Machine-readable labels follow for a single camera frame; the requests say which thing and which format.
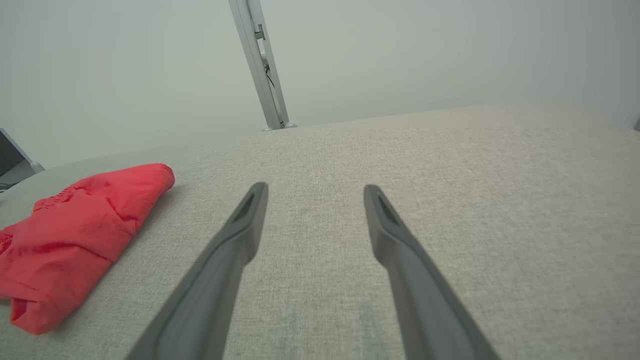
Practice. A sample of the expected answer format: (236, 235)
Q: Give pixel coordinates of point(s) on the grey partition post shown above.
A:
(262, 70)

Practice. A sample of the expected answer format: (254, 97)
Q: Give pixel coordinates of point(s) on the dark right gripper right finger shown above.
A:
(415, 285)

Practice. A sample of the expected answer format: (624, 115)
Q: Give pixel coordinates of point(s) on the grey framed dark panel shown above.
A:
(12, 160)

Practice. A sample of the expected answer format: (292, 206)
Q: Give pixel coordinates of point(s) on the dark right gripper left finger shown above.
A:
(220, 275)

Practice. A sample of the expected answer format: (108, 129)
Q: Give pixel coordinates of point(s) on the red jersey with white trim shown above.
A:
(70, 240)

